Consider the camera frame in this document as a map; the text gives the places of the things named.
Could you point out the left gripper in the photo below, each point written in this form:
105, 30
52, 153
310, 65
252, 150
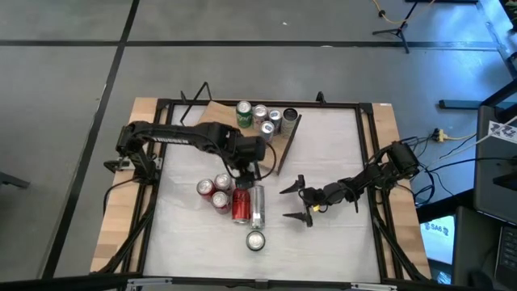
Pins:
246, 174

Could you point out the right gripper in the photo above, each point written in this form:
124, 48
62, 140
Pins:
319, 196

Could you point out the red can black lettering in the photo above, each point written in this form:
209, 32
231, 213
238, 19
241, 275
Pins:
241, 208

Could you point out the blue and silver can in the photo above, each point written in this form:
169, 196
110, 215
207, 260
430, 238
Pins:
275, 119
267, 131

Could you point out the green soda can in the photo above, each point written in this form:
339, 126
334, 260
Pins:
255, 240
244, 115

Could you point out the silver can dark top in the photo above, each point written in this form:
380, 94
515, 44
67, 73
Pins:
289, 123

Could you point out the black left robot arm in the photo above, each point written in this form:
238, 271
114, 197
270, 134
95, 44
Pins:
173, 133

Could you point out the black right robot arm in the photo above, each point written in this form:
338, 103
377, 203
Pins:
379, 174

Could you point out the wooden shelf black metal legs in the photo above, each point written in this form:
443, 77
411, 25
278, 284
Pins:
220, 115

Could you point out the red cola can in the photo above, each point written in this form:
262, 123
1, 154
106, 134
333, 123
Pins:
223, 182
220, 200
206, 187

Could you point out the black table clamp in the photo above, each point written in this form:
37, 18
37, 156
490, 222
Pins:
321, 98

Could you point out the yellow power plug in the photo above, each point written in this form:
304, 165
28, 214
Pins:
440, 136

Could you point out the black desk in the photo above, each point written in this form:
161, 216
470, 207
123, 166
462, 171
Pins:
472, 242

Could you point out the black floor stand bar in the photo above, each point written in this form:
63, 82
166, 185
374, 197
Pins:
460, 104

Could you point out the black computer tower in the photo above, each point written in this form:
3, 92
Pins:
493, 182

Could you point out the black tripod stand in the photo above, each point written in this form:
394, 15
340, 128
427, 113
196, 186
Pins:
400, 29

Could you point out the printed marker paper sheet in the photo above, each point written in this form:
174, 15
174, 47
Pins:
503, 131

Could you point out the black keyboard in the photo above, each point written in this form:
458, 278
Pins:
509, 258

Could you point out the black chair foot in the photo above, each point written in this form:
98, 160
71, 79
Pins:
12, 180

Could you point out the grey metal beam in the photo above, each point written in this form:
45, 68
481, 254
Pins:
498, 36

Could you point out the silver metal bracket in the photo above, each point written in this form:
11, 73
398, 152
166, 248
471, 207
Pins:
149, 281
375, 287

